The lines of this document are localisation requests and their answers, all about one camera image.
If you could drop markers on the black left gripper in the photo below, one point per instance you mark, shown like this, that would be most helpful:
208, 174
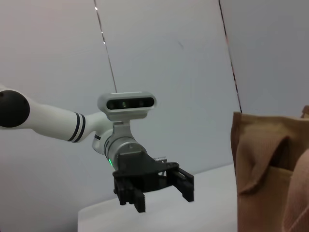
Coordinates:
140, 171

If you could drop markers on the khaki fabric food bag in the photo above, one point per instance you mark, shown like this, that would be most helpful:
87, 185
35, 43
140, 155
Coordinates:
260, 198

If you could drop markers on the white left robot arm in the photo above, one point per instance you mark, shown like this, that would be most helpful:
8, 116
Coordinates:
53, 120

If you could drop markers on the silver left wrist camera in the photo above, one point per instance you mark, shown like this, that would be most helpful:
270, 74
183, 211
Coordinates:
128, 104

